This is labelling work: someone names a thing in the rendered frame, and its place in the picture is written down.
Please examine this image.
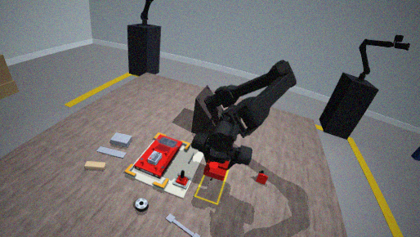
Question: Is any red cube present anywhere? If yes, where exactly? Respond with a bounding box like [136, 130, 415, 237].
[256, 171, 268, 185]

